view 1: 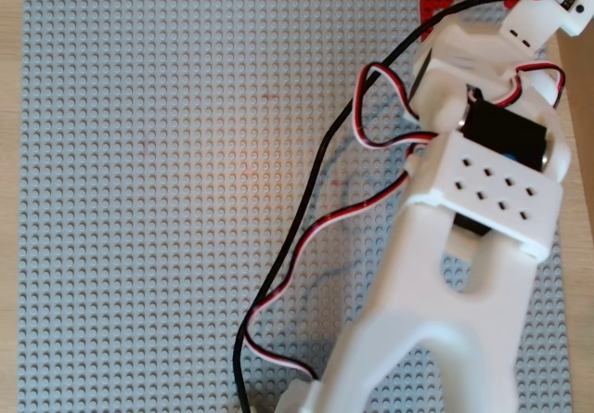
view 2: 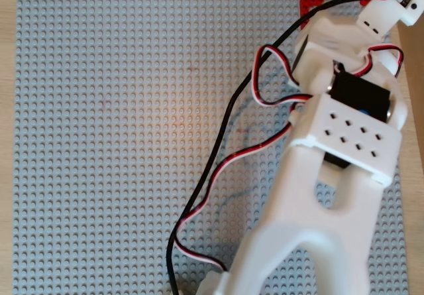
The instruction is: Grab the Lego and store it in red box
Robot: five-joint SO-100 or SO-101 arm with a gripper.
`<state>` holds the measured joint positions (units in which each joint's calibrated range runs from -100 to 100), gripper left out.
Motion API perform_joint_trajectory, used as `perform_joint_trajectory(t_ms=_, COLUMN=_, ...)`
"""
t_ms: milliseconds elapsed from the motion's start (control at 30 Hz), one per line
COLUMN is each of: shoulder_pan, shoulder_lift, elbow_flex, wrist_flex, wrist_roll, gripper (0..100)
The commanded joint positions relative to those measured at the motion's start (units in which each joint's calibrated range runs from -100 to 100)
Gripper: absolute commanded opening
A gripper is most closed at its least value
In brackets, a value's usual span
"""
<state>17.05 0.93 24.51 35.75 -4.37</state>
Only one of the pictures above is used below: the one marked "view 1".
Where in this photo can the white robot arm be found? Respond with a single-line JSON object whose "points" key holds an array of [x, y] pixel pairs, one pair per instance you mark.
{"points": [[417, 315]]}

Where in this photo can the red L-shaped Lego brick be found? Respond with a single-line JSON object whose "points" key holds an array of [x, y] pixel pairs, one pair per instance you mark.
{"points": [[510, 2], [436, 3]]}

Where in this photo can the grey Lego baseplate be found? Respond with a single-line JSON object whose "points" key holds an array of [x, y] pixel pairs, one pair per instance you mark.
{"points": [[139, 199]]}

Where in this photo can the wrist camera on white mount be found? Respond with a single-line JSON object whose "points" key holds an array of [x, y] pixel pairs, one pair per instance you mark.
{"points": [[533, 18]]}

